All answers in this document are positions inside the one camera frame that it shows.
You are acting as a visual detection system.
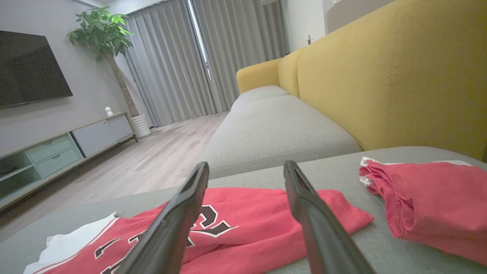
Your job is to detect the green leafy indoor tree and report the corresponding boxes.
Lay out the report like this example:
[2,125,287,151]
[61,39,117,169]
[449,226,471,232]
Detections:
[66,6,140,118]

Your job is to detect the grey pleated curtain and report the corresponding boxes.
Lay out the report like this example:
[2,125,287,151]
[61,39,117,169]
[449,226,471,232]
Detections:
[189,0,290,111]
[121,0,226,127]

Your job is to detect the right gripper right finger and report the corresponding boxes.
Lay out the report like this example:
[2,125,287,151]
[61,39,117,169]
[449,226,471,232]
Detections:
[283,160,376,274]

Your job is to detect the white ribbed plant pot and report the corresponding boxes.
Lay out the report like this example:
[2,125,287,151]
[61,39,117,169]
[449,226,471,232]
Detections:
[130,114,152,139]

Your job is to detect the red Bulls 23 shorts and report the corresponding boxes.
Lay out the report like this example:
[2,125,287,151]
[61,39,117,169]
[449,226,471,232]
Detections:
[359,156,487,266]

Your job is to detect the yellow sofa backrest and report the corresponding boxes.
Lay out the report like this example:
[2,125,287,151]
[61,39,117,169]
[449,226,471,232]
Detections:
[236,0,487,160]

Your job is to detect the red basketball jersey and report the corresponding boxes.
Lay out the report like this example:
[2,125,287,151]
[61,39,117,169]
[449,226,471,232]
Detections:
[24,187,374,274]

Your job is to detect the wall-mounted black television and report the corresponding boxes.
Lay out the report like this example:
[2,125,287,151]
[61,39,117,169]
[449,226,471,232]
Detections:
[0,30,73,110]

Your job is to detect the long low TV cabinet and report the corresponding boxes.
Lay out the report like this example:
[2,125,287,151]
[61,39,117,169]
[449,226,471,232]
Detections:
[0,112,138,212]

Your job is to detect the narrow grey sofa seat cushion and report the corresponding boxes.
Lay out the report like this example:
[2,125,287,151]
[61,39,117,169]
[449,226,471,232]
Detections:
[230,85,290,112]

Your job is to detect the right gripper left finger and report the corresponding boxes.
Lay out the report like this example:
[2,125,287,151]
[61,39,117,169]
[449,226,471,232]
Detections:
[116,161,210,274]

